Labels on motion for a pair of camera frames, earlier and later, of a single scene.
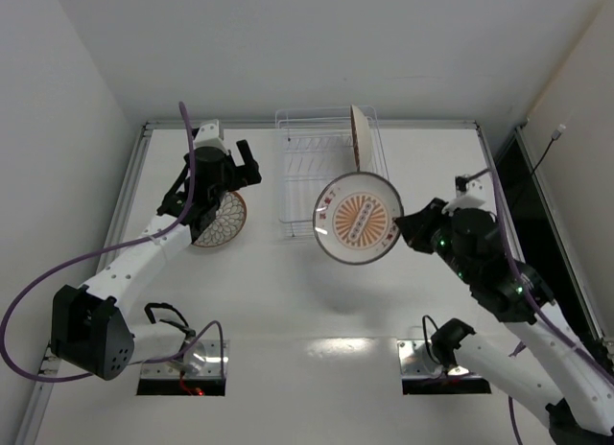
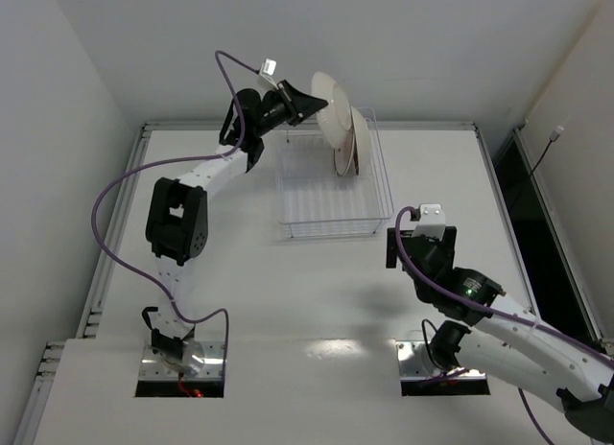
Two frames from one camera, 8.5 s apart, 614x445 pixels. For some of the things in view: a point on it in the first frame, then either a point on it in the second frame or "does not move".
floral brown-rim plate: (362, 139) does not move
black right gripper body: (421, 228) -> (391, 248)
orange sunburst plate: (354, 218) -> (342, 152)
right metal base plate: (419, 359) does not move
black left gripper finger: (249, 174) -> (305, 105)
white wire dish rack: (315, 148) does not move
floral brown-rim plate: (228, 223) -> (335, 119)
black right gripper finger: (418, 239) -> (391, 248)
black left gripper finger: (245, 152) -> (291, 92)
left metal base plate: (211, 367) does not move
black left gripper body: (241, 172) -> (289, 106)
